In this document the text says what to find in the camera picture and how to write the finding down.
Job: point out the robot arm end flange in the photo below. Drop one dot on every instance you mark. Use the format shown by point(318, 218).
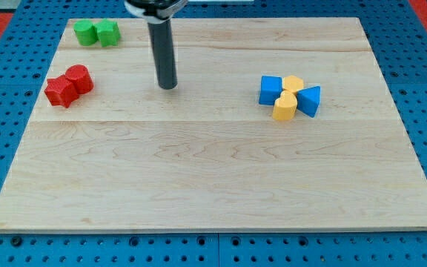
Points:
point(154, 11)

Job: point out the green star block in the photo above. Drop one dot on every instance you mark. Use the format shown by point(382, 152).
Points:
point(107, 32)

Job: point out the red star block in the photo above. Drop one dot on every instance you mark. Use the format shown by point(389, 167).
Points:
point(61, 91)

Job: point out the light wooden board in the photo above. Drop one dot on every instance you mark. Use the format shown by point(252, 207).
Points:
point(131, 158)

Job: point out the blue cube block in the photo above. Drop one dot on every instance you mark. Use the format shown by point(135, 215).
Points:
point(270, 89)

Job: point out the yellow heart block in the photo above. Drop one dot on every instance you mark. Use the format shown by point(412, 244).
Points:
point(285, 106)

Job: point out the yellow hexagon block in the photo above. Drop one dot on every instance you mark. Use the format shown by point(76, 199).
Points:
point(292, 84)

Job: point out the blue triangle block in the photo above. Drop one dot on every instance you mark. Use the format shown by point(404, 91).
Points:
point(309, 100)

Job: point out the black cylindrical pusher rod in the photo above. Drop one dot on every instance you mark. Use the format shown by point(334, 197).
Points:
point(161, 41)

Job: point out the red cylinder block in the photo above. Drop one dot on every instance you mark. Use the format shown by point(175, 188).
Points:
point(80, 77)

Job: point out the green cylinder block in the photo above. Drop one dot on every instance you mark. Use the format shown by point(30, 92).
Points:
point(85, 32)

